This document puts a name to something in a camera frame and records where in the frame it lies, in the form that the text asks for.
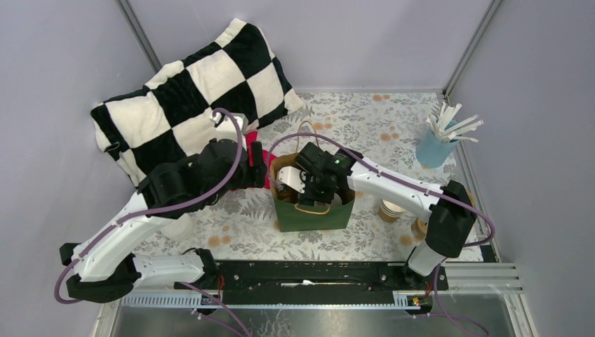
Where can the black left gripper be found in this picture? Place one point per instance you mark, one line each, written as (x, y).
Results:
(255, 175)

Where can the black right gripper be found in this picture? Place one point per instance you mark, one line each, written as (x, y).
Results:
(307, 199)

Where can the green paper bag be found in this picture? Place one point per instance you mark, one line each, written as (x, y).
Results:
(286, 183)

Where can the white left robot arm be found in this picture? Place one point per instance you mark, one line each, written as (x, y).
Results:
(106, 267)

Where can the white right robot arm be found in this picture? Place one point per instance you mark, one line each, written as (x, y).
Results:
(446, 209)

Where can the red cloth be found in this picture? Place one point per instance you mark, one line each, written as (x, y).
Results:
(267, 157)

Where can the stack of brown paper cups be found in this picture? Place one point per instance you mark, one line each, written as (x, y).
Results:
(389, 212)

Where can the floral patterned table mat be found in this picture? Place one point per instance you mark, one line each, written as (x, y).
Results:
(384, 127)

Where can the black white checkered pillow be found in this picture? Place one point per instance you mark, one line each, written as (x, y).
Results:
(168, 118)

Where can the blue cup of straws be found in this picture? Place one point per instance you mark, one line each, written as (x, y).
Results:
(443, 134)

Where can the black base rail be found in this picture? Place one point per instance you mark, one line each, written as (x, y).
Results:
(265, 282)

